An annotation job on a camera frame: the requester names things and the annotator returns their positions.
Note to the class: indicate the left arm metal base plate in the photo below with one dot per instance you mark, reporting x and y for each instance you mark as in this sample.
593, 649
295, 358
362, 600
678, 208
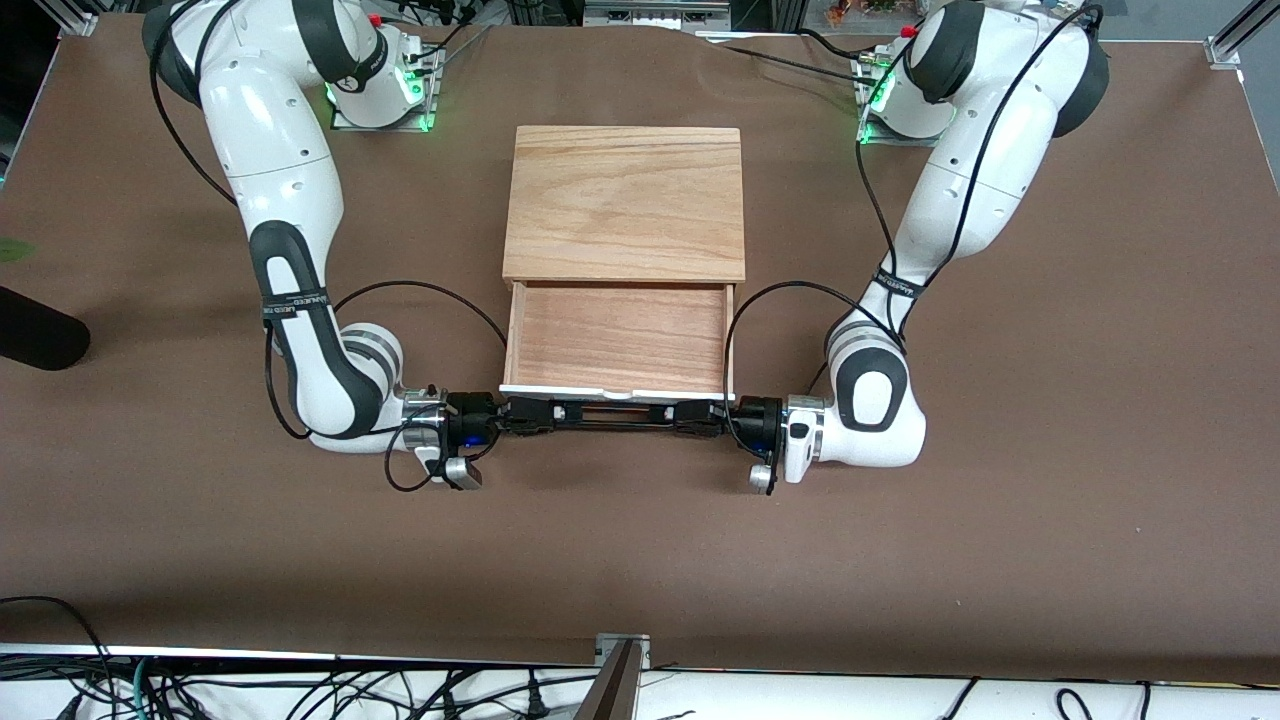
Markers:
880, 140

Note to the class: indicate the black rounded object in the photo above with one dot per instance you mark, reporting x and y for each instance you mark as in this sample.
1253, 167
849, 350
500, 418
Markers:
40, 335

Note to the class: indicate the grey metal rack device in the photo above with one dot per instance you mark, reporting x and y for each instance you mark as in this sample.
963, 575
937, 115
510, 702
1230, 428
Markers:
655, 12

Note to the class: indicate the aluminium frame profile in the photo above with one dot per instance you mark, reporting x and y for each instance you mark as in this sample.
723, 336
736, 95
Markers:
75, 15
1235, 40

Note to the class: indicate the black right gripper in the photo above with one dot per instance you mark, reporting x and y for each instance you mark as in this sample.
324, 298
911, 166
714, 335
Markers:
470, 417

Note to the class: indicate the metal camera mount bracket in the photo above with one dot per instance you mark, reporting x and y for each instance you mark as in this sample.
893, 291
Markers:
622, 660

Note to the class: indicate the white-fronted wooden drawer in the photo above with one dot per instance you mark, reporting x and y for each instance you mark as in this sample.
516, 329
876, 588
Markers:
620, 340

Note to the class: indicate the light wooden drawer cabinet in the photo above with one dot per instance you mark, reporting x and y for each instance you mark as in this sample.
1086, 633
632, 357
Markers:
625, 200

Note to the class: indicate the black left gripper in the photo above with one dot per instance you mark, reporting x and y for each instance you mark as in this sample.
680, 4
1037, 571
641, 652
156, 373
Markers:
757, 418

